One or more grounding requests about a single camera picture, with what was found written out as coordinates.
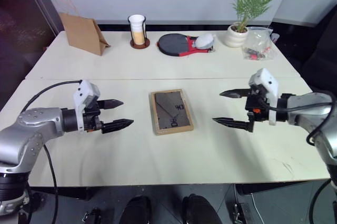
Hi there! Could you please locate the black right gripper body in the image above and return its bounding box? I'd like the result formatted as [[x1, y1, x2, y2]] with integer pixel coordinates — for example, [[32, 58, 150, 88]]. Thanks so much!
[[245, 87, 272, 123]]

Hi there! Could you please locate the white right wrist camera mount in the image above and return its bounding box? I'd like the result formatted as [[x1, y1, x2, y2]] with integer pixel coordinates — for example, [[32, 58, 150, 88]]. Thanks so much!
[[249, 67, 279, 125]]

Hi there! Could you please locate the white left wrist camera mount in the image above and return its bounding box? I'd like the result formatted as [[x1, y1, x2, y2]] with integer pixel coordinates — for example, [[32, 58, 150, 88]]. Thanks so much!
[[73, 79, 101, 131]]

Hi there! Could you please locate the brown paper bag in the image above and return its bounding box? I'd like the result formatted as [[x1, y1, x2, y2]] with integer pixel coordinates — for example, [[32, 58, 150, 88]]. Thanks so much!
[[58, 12, 112, 56]]

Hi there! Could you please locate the thin white cable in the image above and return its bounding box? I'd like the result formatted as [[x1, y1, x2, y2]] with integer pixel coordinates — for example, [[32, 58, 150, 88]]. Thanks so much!
[[251, 193, 265, 224]]

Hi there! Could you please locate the red table tennis paddle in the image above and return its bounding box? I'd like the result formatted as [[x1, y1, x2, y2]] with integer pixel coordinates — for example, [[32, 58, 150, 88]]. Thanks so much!
[[178, 35, 215, 57]]

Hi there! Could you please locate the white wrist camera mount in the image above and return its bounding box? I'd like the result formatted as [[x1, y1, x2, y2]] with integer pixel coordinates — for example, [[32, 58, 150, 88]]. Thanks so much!
[[73, 79, 101, 131], [249, 67, 279, 125]]

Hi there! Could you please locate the wooden framed dark board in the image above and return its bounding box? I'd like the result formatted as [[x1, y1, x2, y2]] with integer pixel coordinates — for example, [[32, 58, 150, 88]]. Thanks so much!
[[149, 89, 195, 137]]

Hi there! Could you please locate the green plant in white pot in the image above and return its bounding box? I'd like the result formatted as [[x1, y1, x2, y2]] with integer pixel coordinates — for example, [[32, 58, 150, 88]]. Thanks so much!
[[224, 0, 290, 48]]

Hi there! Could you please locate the cup stack in holder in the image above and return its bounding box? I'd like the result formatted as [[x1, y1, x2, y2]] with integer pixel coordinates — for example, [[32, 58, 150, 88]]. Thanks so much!
[[127, 14, 151, 50]]

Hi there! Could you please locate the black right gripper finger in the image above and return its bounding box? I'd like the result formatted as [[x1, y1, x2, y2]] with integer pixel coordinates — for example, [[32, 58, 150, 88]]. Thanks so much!
[[219, 88, 251, 100], [212, 112, 255, 133]]

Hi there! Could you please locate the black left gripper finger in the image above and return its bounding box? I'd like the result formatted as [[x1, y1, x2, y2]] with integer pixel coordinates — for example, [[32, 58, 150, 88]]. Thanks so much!
[[98, 99, 124, 111], [101, 119, 135, 134]]

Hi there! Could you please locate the black table tennis paddle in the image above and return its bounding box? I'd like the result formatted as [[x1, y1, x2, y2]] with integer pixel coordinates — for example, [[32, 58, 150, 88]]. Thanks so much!
[[157, 33, 196, 57]]

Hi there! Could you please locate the clear plastic bag with parts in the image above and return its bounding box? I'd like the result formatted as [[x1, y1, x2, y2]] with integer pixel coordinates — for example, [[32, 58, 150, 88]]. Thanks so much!
[[242, 26, 279, 62]]

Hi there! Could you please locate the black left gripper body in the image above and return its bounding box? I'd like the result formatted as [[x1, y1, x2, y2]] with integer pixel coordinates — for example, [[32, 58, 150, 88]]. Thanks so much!
[[83, 100, 105, 133]]

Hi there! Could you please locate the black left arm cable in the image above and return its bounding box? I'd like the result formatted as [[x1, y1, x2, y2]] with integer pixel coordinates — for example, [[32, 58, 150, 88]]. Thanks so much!
[[19, 80, 82, 224]]

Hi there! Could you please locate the dark rounded shape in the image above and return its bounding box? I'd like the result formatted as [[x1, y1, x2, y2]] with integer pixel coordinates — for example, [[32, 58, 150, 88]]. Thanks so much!
[[120, 194, 152, 224]]

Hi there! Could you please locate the black chair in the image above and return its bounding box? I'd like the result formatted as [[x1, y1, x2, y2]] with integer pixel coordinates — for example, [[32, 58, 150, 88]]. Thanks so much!
[[300, 7, 337, 94]]

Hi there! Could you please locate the black metal bracket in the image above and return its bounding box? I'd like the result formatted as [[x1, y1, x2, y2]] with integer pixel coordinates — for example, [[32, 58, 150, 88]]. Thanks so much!
[[232, 202, 251, 224], [82, 207, 102, 224]]

